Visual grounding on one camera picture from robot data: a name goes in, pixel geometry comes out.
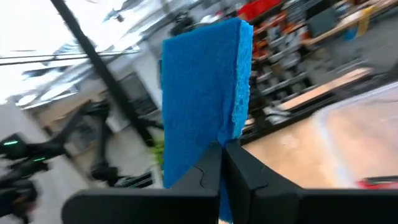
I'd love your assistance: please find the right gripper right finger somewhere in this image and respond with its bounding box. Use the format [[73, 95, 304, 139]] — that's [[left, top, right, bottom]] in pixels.
[[224, 140, 398, 224]]

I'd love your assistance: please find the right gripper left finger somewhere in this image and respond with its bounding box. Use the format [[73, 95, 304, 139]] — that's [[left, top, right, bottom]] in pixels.
[[62, 143, 223, 224]]

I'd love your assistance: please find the blue kitchen sponge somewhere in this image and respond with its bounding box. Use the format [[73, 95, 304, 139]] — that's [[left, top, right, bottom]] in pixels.
[[160, 17, 254, 223]]

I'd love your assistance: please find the deep clear plastic tub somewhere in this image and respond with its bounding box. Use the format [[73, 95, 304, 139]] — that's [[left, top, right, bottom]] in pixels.
[[310, 82, 398, 190]]

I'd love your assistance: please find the storage shelf rack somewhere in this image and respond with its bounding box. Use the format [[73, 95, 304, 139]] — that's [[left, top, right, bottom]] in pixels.
[[245, 0, 315, 103]]

